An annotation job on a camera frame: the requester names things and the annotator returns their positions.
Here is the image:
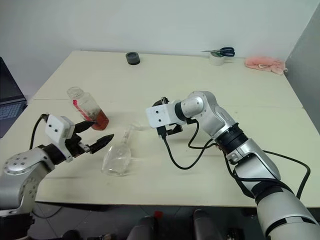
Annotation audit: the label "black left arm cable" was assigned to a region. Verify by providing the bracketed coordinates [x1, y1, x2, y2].
[29, 113, 50, 151]

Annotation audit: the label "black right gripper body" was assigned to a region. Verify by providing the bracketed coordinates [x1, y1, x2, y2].
[160, 95, 184, 137]

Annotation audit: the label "clear wine glass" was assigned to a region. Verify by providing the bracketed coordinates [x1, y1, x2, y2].
[100, 121, 151, 177]

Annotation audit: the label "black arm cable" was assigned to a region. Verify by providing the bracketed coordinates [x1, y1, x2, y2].
[158, 119, 312, 200]
[29, 113, 50, 151]

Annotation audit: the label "blue-handled scissors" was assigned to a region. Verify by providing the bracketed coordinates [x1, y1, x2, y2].
[200, 46, 236, 58]

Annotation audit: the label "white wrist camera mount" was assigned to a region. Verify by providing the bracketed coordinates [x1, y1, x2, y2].
[145, 99, 181, 130]
[45, 114, 76, 163]

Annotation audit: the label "dark laptop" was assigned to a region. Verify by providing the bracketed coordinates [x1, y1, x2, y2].
[0, 56, 28, 139]

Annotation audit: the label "pink cloth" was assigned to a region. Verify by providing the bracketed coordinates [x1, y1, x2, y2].
[244, 56, 288, 76]

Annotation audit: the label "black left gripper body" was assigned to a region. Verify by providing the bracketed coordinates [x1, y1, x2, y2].
[65, 133, 91, 159]

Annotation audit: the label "grey partition panel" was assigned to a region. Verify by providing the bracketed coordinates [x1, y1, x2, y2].
[284, 13, 320, 208]

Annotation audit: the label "white tape roll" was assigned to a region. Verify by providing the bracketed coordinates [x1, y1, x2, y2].
[209, 51, 225, 67]

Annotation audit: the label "black round tape roll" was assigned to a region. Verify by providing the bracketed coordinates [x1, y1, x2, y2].
[125, 51, 141, 66]

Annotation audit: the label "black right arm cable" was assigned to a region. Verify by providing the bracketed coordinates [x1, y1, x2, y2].
[158, 119, 312, 200]

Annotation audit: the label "clear bottle with red contents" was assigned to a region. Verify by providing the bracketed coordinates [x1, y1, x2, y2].
[66, 86, 110, 131]

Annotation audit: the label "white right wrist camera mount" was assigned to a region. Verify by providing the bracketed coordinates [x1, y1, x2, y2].
[145, 99, 181, 130]

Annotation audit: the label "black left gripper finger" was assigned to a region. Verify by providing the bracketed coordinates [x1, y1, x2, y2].
[73, 120, 98, 135]
[88, 133, 115, 154]

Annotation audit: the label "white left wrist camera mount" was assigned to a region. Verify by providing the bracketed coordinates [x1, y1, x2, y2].
[45, 114, 76, 163]

